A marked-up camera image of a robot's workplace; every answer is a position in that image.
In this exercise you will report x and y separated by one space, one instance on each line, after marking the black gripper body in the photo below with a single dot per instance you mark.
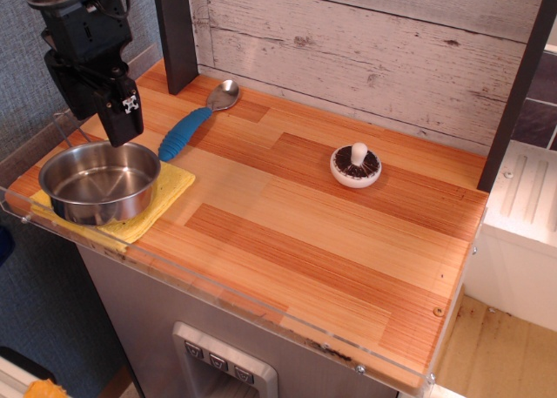
80 64

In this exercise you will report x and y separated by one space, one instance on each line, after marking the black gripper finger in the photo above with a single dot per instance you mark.
119 108

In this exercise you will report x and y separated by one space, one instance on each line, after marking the blue handle metal spoon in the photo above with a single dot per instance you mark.
223 97

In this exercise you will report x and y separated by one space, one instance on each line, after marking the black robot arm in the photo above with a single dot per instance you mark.
84 17

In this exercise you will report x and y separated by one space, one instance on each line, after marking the silver metal pot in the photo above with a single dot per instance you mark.
95 183

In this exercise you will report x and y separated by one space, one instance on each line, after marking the yellow folded cloth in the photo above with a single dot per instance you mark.
170 185

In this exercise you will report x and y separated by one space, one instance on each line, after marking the white toy mushroom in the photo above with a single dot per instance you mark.
355 166

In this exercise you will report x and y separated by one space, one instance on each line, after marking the silver dispenser panel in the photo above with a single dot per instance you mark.
213 368

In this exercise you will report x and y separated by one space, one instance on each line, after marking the orange yellow object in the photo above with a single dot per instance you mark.
44 389

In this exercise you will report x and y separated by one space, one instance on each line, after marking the dark grey left post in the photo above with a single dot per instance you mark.
178 43

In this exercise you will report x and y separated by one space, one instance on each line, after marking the dark grey post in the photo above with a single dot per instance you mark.
525 75
178 43

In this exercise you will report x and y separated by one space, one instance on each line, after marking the dark grey right post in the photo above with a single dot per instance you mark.
525 75

